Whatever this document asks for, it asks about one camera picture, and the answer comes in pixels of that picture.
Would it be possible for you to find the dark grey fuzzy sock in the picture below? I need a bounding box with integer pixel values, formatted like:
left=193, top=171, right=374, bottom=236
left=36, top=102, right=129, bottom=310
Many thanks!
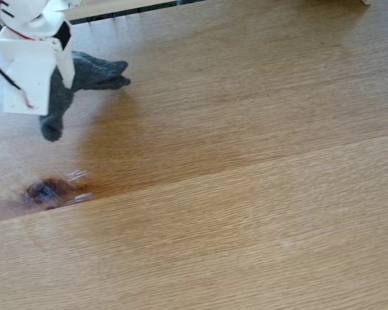
left=39, top=50, right=132, bottom=143

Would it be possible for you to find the red white black servo cable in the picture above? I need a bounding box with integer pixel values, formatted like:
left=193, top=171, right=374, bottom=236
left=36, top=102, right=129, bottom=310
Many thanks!
left=0, top=0, right=37, bottom=42

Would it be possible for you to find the white gripper camera mount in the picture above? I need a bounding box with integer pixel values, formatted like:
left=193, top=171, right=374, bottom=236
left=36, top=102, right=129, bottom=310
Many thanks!
left=0, top=38, right=61, bottom=116

